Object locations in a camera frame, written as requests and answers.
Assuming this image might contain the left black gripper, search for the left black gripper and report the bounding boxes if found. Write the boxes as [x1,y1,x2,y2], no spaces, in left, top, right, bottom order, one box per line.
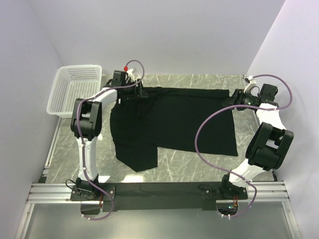
[122,79,148,100]

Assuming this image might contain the black t shirt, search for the black t shirt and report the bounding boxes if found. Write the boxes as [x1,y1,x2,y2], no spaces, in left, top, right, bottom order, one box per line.
[110,87,238,172]

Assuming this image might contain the white plastic basket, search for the white plastic basket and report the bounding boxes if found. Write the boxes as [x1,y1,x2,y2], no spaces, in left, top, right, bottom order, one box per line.
[46,65,102,118]

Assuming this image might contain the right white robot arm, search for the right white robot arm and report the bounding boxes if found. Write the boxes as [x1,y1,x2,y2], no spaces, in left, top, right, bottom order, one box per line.
[219,84,294,200]

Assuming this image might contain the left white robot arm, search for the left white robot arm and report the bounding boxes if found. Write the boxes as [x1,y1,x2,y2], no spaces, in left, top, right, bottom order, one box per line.
[70,66,148,200]

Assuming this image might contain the black base beam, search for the black base beam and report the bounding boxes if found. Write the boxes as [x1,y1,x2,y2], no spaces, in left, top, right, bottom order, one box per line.
[70,182,248,212]

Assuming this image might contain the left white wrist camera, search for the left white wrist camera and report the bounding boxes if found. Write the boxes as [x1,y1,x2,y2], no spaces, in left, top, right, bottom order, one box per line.
[124,66,137,81]

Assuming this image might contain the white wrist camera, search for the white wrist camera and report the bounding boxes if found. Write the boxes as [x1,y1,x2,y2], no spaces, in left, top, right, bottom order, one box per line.
[243,76,257,93]
[124,66,137,81]

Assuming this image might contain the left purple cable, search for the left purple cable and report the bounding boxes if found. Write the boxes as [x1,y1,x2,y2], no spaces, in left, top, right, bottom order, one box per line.
[76,59,146,221]

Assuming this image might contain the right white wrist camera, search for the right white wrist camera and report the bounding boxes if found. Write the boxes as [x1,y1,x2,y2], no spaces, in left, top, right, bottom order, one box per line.
[243,76,257,93]

